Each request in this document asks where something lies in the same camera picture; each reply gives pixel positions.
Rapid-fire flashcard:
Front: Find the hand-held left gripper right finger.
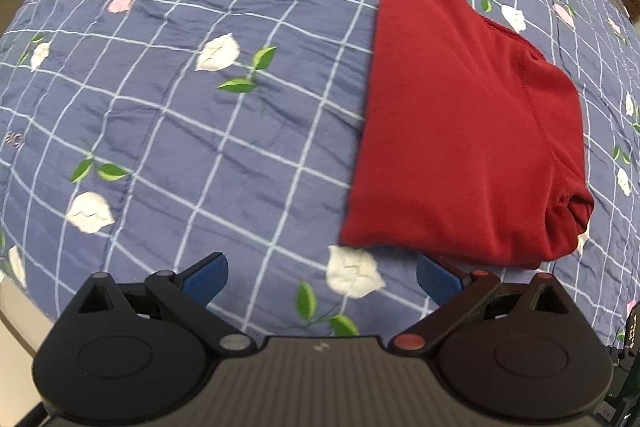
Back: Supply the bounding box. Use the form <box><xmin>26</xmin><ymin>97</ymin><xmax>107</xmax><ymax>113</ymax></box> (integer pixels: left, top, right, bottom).
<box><xmin>389</xmin><ymin>254</ymin><xmax>576</xmax><ymax>356</ymax></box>

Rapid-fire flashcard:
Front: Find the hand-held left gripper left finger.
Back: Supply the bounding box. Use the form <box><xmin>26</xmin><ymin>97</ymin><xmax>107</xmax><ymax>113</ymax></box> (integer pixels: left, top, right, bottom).
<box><xmin>77</xmin><ymin>252</ymin><xmax>256</xmax><ymax>356</ymax></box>

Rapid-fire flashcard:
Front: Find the red sweater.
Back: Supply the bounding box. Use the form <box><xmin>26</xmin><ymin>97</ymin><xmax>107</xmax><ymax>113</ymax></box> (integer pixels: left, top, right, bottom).
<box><xmin>339</xmin><ymin>0</ymin><xmax>596</xmax><ymax>269</ymax></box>

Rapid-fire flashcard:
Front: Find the blue floral checked quilt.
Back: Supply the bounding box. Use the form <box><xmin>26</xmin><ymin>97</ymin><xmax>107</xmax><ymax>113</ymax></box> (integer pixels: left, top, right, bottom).
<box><xmin>0</xmin><ymin>0</ymin><xmax>640</xmax><ymax>358</ymax></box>

